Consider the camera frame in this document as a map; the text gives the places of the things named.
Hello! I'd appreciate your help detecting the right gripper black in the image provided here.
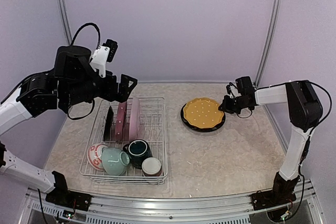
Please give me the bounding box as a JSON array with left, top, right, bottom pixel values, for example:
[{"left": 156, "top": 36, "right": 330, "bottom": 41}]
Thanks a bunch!
[{"left": 219, "top": 94, "right": 249, "bottom": 114}]

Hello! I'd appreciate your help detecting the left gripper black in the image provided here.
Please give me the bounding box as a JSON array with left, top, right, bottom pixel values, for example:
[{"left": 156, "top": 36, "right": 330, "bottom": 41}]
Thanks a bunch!
[{"left": 62, "top": 70, "right": 138, "bottom": 107}]

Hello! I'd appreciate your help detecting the light pink plate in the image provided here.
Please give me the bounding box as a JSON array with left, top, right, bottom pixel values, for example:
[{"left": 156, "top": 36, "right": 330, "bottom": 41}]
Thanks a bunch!
[{"left": 129, "top": 97, "right": 140, "bottom": 141}]

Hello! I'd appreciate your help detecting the yellow polka dot plate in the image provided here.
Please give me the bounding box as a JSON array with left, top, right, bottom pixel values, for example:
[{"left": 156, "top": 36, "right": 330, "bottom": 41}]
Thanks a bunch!
[{"left": 182, "top": 98, "right": 225, "bottom": 130}]

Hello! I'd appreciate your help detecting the black striped rim plate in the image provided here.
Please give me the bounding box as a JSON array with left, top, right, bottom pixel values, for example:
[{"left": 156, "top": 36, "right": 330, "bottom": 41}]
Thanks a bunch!
[{"left": 180, "top": 104, "right": 226, "bottom": 133}]

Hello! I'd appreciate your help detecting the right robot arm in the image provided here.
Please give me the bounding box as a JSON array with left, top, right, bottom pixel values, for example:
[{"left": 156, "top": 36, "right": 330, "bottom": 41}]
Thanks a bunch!
[{"left": 218, "top": 76, "right": 323, "bottom": 205}]

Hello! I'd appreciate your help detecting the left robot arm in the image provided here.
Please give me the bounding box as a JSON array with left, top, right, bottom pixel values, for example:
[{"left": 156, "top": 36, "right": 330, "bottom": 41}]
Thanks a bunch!
[{"left": 1, "top": 40, "right": 138, "bottom": 134}]

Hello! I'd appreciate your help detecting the dark pink dotted plate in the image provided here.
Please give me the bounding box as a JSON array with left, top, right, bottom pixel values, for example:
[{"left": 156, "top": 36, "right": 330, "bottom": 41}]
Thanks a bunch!
[{"left": 115, "top": 101, "right": 128, "bottom": 142}]

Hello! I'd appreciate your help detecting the small black plate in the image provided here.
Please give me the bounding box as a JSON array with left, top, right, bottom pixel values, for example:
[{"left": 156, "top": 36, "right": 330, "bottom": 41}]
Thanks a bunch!
[{"left": 103, "top": 107, "right": 114, "bottom": 142}]

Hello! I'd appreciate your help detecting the dark green mug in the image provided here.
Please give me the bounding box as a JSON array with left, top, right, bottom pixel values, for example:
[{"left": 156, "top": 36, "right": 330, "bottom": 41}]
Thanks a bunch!
[{"left": 122, "top": 139, "right": 153, "bottom": 169}]

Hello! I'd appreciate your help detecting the red patterned white bowl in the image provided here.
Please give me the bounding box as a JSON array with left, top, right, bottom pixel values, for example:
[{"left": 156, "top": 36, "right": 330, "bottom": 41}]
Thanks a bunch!
[{"left": 87, "top": 143, "right": 108, "bottom": 171}]

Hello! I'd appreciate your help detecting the light green ceramic bowl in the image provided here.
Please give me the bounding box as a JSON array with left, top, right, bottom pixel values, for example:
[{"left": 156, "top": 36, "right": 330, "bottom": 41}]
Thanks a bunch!
[{"left": 102, "top": 147, "right": 130, "bottom": 176}]

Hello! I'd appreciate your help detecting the brown cup white base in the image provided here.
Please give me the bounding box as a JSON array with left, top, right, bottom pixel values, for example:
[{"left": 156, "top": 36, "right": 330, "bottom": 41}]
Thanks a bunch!
[{"left": 142, "top": 157, "right": 162, "bottom": 177}]

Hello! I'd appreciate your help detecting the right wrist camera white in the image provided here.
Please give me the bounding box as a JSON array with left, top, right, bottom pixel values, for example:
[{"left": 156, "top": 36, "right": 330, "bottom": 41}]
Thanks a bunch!
[{"left": 226, "top": 82, "right": 237, "bottom": 99}]

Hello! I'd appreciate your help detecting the white wire dish rack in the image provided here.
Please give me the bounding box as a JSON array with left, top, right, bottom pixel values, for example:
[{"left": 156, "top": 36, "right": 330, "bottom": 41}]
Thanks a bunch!
[{"left": 80, "top": 97, "right": 168, "bottom": 185}]

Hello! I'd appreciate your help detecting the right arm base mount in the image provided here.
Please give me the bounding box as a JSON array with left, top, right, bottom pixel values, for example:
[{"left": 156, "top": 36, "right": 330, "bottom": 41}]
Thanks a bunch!
[{"left": 250, "top": 190, "right": 297, "bottom": 210}]

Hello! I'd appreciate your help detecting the left aluminium corner post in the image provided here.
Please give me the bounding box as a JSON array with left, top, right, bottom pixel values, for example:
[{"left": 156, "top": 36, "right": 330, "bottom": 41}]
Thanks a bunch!
[{"left": 57, "top": 0, "right": 72, "bottom": 44}]

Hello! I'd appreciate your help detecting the aluminium corner post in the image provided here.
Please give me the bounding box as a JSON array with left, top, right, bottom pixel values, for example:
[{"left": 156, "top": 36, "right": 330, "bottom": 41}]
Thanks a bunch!
[
  {"left": 254, "top": 0, "right": 281, "bottom": 87},
  {"left": 57, "top": 0, "right": 72, "bottom": 44}
]

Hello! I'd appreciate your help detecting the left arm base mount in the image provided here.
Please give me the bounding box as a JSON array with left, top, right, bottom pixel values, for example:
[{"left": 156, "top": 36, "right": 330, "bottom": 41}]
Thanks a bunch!
[{"left": 46, "top": 189, "right": 92, "bottom": 211}]

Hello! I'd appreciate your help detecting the aluminium front rail frame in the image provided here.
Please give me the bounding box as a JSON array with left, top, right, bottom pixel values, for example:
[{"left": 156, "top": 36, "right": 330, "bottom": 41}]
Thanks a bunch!
[{"left": 17, "top": 180, "right": 325, "bottom": 223}]

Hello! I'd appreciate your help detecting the right aluminium corner post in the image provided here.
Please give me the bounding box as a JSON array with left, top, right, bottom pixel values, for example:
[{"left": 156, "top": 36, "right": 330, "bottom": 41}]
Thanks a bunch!
[{"left": 254, "top": 0, "right": 281, "bottom": 87}]

